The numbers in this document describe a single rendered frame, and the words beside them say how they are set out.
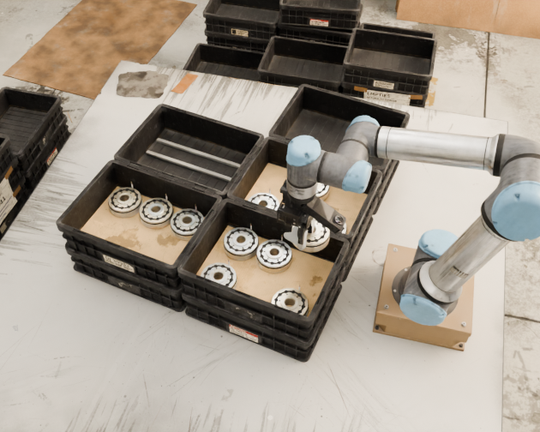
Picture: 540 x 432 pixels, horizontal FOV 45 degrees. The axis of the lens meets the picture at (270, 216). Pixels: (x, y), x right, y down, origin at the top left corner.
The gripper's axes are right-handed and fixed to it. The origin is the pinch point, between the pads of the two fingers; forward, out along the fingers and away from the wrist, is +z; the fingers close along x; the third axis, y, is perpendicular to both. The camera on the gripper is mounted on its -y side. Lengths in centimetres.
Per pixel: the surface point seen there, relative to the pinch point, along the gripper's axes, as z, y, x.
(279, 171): 18.7, 23.7, -36.1
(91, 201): 12, 69, 4
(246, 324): 19.6, 9.4, 19.5
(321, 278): 17.4, -4.5, -1.8
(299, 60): 68, 64, -152
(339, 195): 18.5, 2.2, -34.0
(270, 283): 17.1, 8.2, 5.9
